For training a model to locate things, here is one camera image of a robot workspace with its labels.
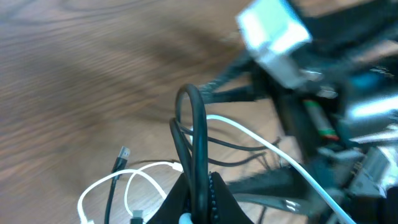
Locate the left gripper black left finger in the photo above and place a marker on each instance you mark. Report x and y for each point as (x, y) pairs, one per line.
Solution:
(176, 202)

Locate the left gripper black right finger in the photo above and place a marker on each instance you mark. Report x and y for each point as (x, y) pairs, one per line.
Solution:
(223, 208)

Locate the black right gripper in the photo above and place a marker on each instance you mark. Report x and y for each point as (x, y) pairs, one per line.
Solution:
(349, 143)

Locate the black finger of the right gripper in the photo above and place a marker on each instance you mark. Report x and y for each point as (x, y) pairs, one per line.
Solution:
(283, 189)

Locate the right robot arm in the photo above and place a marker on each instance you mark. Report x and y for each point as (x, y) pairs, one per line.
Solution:
(332, 91)

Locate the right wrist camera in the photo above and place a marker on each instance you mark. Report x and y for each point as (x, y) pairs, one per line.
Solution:
(271, 31)

